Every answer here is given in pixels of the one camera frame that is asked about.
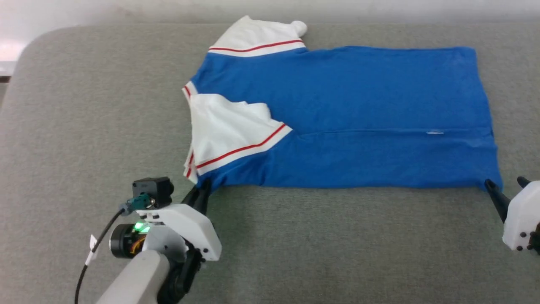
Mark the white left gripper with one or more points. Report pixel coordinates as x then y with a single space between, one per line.
190 230

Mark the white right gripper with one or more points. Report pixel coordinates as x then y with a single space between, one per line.
523 219

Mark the blue white red-striped garment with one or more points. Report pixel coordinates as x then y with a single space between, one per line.
358 105

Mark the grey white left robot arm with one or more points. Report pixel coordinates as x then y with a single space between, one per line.
135 278

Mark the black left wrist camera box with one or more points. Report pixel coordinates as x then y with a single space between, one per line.
152 190

